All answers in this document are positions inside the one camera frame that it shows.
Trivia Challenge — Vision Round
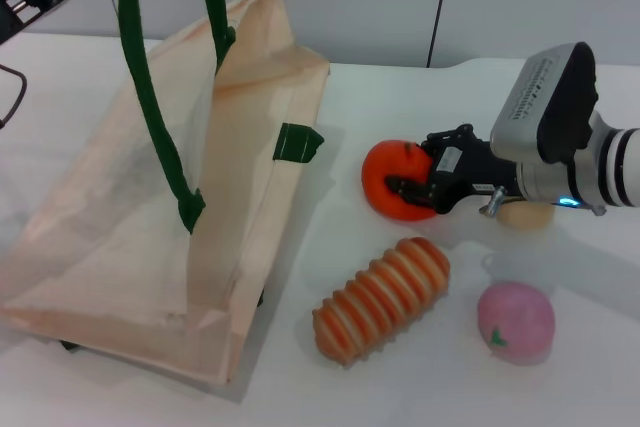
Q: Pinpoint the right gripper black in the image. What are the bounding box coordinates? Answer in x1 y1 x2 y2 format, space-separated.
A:
384 124 521 214

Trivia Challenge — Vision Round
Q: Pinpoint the orange toy fruit with stem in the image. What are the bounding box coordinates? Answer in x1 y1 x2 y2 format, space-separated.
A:
360 139 439 223

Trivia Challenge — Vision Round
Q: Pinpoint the pink toy peach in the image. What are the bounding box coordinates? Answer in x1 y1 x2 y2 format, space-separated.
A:
475 280 556 367

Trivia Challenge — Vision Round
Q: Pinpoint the cream handbag with green handles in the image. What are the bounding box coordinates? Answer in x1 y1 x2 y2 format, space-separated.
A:
0 0 332 389

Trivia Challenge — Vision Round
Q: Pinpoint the beige round toy fruit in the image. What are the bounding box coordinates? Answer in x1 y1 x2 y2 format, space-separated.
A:
498 200 556 232

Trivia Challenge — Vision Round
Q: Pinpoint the orange striped toy bread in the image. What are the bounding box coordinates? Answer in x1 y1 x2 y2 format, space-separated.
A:
312 236 451 367

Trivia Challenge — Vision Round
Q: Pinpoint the silver grey wrist camera box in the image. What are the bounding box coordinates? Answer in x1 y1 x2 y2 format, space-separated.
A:
488 41 601 166

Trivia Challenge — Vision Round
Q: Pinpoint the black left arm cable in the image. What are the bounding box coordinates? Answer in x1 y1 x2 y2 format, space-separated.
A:
0 64 28 131

